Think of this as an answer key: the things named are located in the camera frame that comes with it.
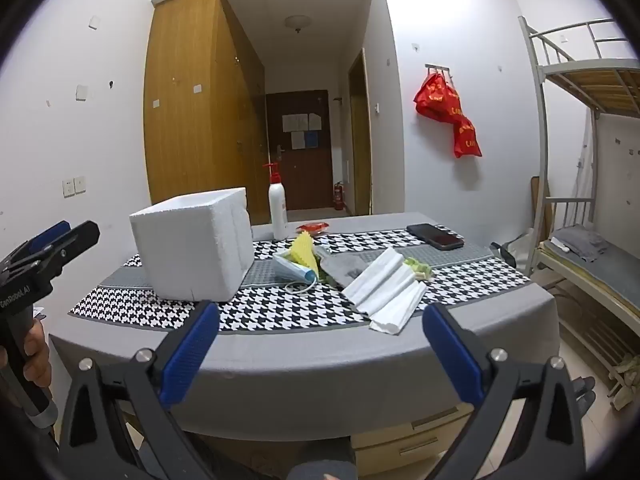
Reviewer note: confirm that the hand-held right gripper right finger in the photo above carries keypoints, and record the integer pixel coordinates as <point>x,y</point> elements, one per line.
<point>457,355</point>

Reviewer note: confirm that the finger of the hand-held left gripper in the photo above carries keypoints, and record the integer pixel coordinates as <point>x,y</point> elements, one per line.
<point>75,240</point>
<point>47,237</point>

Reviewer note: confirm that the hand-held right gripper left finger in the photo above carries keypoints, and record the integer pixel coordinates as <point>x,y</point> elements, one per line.
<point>192,355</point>

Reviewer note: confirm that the green tissue packet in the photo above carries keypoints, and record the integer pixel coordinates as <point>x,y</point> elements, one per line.
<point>417,267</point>

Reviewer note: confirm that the white foam box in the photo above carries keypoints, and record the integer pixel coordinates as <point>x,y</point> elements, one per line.
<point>185,250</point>

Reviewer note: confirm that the grey cloth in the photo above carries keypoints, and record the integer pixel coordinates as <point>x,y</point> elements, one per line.
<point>580,242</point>
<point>345,265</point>

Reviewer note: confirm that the yellow foam net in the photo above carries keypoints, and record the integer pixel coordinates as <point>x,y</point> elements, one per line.
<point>302,252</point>

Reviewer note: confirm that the person's left forearm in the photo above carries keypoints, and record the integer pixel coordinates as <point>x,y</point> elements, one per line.
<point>20,440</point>

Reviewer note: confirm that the person's left hand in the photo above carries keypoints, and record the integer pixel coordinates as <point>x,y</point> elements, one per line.
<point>39,355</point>

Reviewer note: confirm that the houndstooth table runner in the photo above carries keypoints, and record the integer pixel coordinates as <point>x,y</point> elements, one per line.
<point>280,310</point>

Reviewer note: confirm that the black trash bin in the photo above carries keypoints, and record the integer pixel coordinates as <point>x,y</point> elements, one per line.
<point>502,255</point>

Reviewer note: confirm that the beige desk drawers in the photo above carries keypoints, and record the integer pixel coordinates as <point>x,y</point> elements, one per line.
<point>400,450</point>

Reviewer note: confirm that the black smartphone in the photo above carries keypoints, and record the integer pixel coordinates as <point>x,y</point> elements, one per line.
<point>435,236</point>

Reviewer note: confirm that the grey slippers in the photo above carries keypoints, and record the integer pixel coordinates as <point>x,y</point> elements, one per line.
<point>585,395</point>

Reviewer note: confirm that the small white tube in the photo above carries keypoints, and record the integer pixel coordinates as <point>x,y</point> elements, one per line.
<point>560,247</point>

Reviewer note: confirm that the person's grey trousers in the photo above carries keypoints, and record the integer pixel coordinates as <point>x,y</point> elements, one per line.
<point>320,460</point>

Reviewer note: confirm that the grey folded cloth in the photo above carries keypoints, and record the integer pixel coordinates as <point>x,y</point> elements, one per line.
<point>580,242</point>

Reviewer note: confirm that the wooden boards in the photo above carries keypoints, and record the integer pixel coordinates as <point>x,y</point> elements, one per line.
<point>540,210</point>

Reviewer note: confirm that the bed mattress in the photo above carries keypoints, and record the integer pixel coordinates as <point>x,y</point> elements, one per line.
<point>610,285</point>

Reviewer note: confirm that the white pump lotion bottle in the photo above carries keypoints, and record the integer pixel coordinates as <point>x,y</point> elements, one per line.
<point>277,210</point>

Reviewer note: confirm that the pale crumpled cloth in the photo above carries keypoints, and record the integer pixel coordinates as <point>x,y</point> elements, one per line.
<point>625,380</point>

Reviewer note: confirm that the wooden wardrobe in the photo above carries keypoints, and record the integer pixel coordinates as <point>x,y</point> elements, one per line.
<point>190,110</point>

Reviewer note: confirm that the red snack packet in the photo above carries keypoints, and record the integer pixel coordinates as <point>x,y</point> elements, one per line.
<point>315,228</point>

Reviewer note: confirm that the red fire extinguisher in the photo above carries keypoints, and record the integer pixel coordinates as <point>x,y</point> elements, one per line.
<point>339,197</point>

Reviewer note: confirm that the metal bunk bed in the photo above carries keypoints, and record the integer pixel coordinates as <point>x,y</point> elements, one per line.
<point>542,160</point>

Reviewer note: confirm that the red plastic bag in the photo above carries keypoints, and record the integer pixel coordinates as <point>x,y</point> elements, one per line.
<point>435,97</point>
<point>467,137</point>

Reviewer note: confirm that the dark brown entrance door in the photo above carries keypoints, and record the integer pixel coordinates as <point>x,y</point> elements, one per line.
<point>310,170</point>

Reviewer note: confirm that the brown side door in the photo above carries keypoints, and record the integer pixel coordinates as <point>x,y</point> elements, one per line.
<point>360,150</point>

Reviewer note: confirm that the square white door notice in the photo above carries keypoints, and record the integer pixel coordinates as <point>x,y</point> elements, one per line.
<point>298,141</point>

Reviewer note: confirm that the blue door notice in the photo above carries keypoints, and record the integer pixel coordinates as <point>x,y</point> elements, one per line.
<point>311,139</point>

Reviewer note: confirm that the large white door notice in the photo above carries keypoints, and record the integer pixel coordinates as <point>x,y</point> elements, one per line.
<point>295,123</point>

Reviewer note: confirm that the small white door notice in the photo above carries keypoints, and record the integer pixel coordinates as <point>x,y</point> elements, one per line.
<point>314,121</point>

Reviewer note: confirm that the round ceiling lamp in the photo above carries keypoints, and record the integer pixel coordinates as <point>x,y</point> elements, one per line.
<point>298,22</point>

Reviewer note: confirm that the white wall switch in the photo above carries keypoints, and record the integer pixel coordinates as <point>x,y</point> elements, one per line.
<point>80,185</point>
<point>68,187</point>

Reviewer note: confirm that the white wall socket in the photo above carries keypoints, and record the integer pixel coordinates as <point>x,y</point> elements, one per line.
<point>81,92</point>

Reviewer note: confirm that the white wall plate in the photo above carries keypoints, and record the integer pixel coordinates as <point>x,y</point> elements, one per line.
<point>94,22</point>

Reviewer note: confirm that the metal wall hook rack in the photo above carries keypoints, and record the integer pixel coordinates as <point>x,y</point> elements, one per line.
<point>437,66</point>

